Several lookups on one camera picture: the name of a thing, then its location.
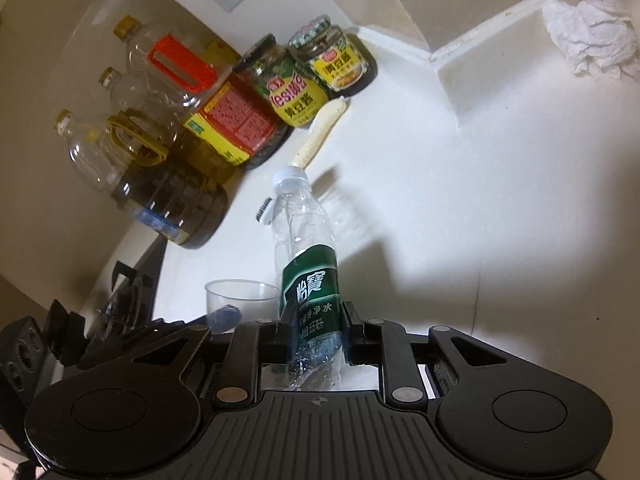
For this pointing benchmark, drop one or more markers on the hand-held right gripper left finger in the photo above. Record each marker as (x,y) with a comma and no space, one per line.
(282,340)

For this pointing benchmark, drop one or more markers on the large sauce jar dark lid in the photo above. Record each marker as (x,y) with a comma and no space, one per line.
(290,100)

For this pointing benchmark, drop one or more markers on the small sauce jar checkered lid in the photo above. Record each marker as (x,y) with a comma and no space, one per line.
(340,67)

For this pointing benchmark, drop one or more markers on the clear plastic cup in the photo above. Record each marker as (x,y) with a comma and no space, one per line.
(250,300)

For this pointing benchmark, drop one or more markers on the large oil bottle blue label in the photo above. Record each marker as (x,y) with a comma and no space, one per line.
(175,200)

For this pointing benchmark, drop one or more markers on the clear plastic water bottle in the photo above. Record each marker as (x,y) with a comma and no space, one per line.
(310,280)

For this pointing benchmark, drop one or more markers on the crumpled white tissue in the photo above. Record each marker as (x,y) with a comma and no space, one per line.
(585,35)

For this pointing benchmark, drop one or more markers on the black gas stove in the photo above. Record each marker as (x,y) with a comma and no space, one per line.
(150,280)

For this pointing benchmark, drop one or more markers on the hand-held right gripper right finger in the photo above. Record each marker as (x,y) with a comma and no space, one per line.
(352,335)

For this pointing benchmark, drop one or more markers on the dark soy sauce bottle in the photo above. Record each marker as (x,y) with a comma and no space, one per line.
(140,95)

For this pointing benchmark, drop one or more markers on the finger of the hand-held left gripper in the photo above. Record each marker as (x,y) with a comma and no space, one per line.
(226,317)

